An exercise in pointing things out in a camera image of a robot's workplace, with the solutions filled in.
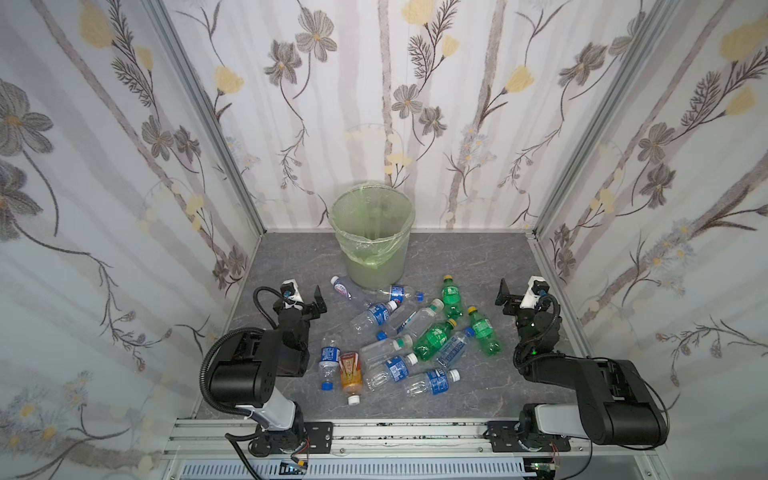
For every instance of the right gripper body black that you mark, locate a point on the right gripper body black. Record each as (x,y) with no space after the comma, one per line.
(519,303)

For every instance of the clear bottle purple label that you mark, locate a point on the clear bottle purple label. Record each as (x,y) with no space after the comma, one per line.
(352,292)

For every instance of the green bottle yellow cap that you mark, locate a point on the green bottle yellow cap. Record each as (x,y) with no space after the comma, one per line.
(451,298)
(484,332)
(429,343)

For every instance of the orange tea bottle white cap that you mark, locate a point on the orange tea bottle white cap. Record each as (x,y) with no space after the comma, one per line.
(351,377)

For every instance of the clear bottle white cap green band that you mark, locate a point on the clear bottle white cap green band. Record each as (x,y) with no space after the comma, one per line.
(382,350)

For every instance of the clear bottle blue cap small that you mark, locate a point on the clear bottle blue cap small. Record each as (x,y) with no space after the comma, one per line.
(454,348)

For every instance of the clear bottle green ring grey cap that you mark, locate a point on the clear bottle green ring grey cap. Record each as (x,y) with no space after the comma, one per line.
(420,321)

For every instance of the clear bottle blue label bottom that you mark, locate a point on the clear bottle blue label bottom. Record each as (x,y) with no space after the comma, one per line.
(432,382)

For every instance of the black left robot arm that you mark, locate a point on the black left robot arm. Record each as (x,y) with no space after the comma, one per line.
(238,373)

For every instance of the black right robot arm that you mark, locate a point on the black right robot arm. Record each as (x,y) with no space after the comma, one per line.
(613,405)

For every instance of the mesh waste bin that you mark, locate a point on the mesh waste bin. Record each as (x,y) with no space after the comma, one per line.
(387,274)

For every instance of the green plastic bin liner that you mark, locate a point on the green plastic bin liner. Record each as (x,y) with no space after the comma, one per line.
(371,222)

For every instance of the clear bottle blue label white cap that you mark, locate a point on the clear bottle blue label white cap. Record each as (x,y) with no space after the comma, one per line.
(373,318)

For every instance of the clear bottle blue cap pepsi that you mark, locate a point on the clear bottle blue cap pepsi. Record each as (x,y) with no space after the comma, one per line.
(400,293)

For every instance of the clear bottle blue cap long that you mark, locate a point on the clear bottle blue cap long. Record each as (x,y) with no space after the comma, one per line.
(397,317)

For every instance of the right corner aluminium profile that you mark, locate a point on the right corner aluminium profile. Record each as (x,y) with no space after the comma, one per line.
(638,53)

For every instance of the corner aluminium profile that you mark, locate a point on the corner aluminium profile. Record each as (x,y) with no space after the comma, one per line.
(195,93)
(638,53)

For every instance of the left corner aluminium profile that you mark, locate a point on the left corner aluminium profile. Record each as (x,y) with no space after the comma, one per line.
(195,93)

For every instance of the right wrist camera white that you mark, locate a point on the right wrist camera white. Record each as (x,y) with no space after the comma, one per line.
(537,287)

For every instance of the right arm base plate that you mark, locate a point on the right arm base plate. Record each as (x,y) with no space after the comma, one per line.
(506,436)

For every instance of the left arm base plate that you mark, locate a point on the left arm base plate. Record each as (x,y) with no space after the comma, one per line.
(307,437)

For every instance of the aluminium mounting rail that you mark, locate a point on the aluminium mounting rail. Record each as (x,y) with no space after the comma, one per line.
(351,438)

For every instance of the white slotted cable duct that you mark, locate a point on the white slotted cable duct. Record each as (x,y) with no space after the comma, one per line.
(364,468)

